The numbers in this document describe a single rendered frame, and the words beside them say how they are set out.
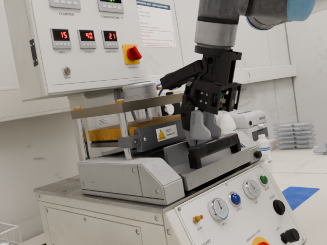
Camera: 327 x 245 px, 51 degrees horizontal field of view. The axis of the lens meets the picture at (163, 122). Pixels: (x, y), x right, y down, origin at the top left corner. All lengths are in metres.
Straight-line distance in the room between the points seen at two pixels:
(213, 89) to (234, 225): 0.25
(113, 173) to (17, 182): 0.54
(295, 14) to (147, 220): 0.43
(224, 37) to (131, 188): 0.31
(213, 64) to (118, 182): 0.28
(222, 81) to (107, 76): 0.37
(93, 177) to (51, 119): 0.53
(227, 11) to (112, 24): 0.42
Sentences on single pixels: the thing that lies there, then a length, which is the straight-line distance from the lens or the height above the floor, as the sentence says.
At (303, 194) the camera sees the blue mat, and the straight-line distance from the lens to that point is 1.14.
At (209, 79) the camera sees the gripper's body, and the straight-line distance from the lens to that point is 0.65.
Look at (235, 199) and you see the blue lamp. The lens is 0.68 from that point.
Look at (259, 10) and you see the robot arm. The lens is 0.64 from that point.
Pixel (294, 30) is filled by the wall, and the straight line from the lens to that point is 3.28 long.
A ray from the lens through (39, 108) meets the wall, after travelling 1.13.
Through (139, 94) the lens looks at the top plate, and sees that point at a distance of 0.77.
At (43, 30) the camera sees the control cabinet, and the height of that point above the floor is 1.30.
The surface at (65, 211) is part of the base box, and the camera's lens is 0.84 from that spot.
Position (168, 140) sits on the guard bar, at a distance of 0.71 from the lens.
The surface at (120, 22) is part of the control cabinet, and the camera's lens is 0.98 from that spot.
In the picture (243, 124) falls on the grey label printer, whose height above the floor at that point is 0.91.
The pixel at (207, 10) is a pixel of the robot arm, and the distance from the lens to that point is 0.63.
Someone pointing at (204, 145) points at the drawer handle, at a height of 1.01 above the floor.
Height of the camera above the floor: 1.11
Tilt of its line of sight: 4 degrees down
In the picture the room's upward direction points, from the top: 9 degrees counter-clockwise
